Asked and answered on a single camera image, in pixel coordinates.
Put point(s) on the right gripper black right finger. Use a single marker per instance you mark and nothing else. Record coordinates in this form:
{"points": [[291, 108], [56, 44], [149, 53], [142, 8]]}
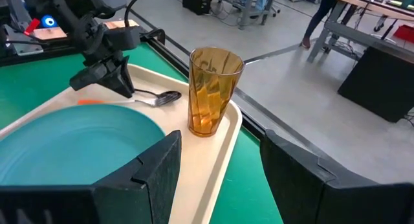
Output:
{"points": [[291, 178]]}

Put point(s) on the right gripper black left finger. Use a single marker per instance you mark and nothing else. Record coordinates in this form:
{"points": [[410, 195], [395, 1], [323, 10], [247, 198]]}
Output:
{"points": [[152, 185]]}

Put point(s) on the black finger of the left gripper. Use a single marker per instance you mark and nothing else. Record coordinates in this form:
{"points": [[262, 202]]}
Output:
{"points": [[90, 76], [124, 80]]}

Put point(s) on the metal spoon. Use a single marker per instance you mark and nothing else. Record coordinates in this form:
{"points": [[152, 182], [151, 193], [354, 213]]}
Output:
{"points": [[170, 96]]}

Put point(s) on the teal round plate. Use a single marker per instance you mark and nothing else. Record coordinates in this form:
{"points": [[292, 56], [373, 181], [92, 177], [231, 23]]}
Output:
{"points": [[71, 143]]}

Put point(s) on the amber plastic cup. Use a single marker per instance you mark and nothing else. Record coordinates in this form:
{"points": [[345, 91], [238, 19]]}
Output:
{"points": [[211, 94]]}

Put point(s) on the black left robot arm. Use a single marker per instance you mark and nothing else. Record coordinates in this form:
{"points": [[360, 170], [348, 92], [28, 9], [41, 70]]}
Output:
{"points": [[64, 4]]}

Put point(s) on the beige plastic tray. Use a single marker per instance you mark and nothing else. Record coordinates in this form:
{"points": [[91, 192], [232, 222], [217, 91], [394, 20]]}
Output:
{"points": [[207, 159]]}

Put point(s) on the wooden block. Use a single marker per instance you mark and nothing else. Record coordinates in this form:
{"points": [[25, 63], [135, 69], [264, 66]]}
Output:
{"points": [[121, 23], [50, 33]]}

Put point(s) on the blue glowing light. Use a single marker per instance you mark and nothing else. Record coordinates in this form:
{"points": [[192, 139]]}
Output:
{"points": [[49, 21]]}

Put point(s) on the red tag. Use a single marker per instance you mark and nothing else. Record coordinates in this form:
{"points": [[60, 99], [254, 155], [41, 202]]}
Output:
{"points": [[32, 26]]}

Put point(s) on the black cabinet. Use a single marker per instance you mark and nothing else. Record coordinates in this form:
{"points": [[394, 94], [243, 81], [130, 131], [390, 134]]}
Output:
{"points": [[197, 2]]}

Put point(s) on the large black box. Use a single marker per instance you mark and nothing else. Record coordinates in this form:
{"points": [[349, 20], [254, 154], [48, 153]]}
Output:
{"points": [[378, 85]]}

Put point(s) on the grey metal table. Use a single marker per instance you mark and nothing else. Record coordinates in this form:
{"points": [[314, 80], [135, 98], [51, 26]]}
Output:
{"points": [[355, 33]]}

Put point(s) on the person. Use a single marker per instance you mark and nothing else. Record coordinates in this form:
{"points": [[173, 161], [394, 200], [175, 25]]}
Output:
{"points": [[320, 17]]}

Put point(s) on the red box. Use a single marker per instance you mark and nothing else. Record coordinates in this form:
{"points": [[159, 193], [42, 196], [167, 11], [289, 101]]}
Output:
{"points": [[404, 33]]}

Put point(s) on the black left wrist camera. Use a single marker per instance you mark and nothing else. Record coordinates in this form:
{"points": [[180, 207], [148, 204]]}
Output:
{"points": [[124, 38]]}

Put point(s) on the grey desk frame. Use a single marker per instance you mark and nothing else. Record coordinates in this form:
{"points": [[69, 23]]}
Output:
{"points": [[249, 7]]}

